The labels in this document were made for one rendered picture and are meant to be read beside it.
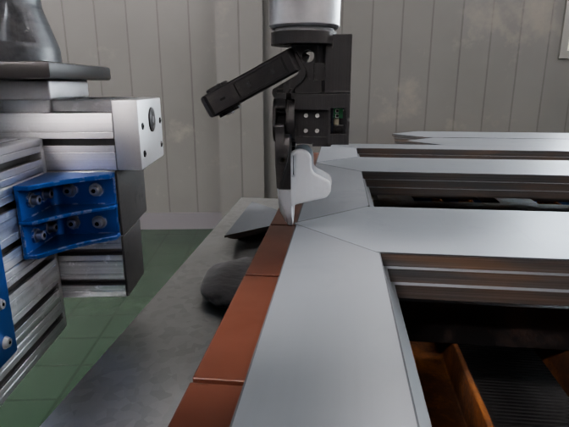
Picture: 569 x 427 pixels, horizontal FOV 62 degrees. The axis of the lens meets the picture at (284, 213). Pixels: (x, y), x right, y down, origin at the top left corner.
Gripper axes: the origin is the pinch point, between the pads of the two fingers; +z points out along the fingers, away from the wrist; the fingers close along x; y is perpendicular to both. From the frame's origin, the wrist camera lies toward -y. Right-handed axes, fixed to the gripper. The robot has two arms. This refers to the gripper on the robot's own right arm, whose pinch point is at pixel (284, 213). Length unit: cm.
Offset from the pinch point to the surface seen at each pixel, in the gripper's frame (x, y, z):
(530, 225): 1.4, 28.3, 0.9
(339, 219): 1.7, 6.4, 0.9
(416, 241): -6.0, 14.4, 0.9
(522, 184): 34, 39, 3
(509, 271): -9.7, 22.6, 2.3
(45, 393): 76, -90, 87
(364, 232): -3.4, 9.2, 0.9
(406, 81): 290, 50, -16
